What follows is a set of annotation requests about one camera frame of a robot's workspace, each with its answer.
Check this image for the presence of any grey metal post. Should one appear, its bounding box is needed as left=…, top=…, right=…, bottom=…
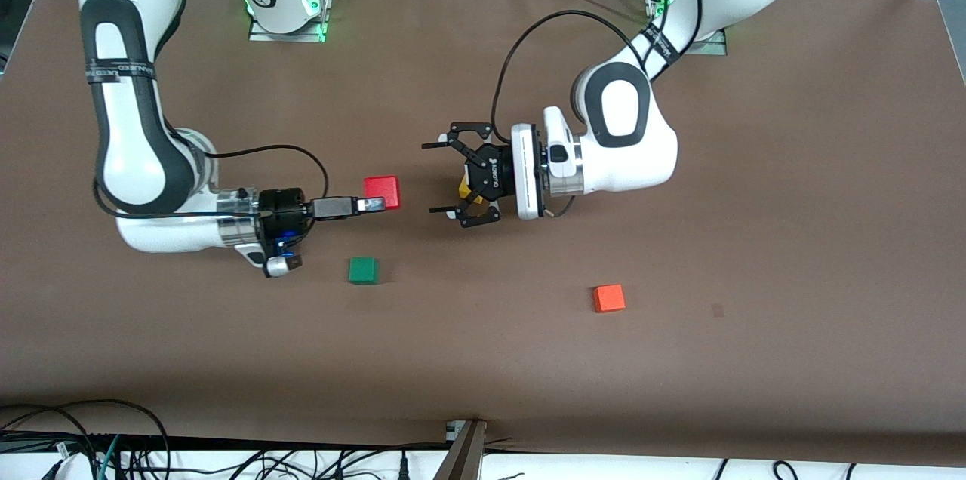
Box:
left=433, top=419, right=488, bottom=480

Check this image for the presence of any teal cable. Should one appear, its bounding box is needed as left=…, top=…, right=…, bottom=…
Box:
left=96, top=434, right=124, bottom=480

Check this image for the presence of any yellow block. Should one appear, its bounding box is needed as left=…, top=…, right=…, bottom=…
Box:
left=455, top=172, right=490, bottom=223

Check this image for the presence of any red block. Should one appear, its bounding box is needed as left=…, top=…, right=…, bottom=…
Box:
left=364, top=176, right=402, bottom=211

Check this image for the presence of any orange block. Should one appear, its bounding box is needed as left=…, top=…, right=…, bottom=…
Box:
left=592, top=284, right=627, bottom=314

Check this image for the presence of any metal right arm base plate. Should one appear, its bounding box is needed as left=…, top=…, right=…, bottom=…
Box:
left=248, top=0, right=331, bottom=43

